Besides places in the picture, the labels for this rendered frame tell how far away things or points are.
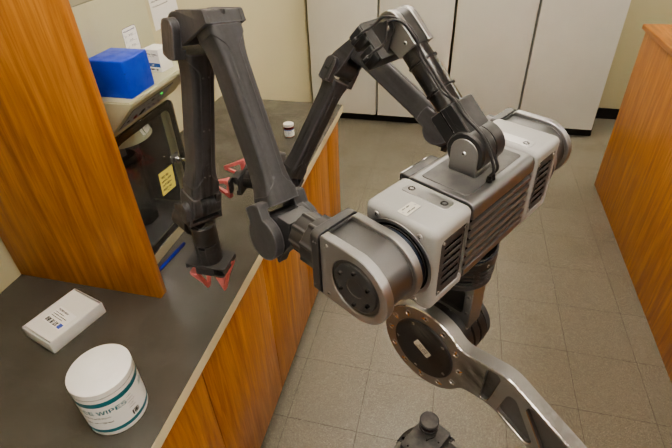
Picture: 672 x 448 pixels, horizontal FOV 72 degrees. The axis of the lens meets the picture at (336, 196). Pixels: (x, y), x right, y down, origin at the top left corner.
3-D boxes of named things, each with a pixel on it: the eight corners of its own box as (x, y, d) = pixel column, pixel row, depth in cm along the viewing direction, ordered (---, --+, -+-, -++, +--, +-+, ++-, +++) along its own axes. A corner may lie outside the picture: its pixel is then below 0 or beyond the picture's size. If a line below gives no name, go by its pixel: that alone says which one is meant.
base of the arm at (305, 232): (321, 294, 73) (316, 235, 66) (288, 270, 78) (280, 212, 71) (358, 267, 78) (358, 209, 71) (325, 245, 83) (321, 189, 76)
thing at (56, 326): (27, 336, 125) (20, 326, 123) (79, 297, 136) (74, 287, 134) (54, 354, 120) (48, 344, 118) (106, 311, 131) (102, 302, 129)
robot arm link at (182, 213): (185, 207, 98) (220, 194, 103) (159, 186, 105) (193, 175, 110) (191, 253, 104) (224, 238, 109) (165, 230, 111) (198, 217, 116)
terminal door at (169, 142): (147, 261, 141) (105, 144, 118) (195, 203, 165) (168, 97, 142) (149, 261, 141) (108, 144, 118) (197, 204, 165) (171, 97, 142)
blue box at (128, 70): (96, 96, 113) (83, 60, 108) (121, 82, 121) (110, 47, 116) (132, 99, 111) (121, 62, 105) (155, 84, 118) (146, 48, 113)
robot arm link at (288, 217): (295, 228, 73) (320, 216, 76) (256, 203, 79) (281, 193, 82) (295, 274, 77) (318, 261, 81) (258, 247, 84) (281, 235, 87)
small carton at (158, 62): (147, 70, 127) (141, 48, 124) (159, 65, 131) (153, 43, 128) (162, 72, 126) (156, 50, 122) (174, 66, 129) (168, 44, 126)
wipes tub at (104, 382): (75, 429, 103) (50, 389, 95) (112, 378, 114) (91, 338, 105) (127, 442, 100) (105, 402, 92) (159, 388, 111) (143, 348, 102)
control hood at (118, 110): (99, 138, 116) (86, 101, 111) (167, 90, 142) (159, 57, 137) (140, 142, 114) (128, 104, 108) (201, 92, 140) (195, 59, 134)
